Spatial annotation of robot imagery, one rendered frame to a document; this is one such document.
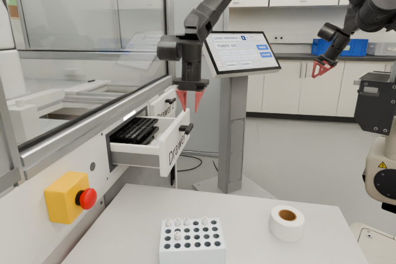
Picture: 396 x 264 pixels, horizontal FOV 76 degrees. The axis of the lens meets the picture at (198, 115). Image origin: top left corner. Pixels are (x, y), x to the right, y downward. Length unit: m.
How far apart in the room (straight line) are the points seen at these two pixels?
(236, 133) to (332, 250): 1.27
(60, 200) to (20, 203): 0.06
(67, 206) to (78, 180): 0.05
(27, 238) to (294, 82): 3.49
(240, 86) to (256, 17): 2.68
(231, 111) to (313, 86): 2.21
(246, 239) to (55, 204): 0.38
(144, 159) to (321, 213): 0.46
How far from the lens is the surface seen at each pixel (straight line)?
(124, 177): 0.86
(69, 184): 0.54
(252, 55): 1.69
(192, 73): 0.73
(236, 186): 2.01
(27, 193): 0.53
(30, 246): 0.57
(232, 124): 1.75
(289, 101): 3.77
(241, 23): 4.29
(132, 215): 0.67
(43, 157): 0.54
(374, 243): 1.50
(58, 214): 0.56
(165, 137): 0.65
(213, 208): 0.68
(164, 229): 0.57
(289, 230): 0.61
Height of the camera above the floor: 1.18
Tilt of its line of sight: 18 degrees down
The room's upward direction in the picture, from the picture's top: straight up
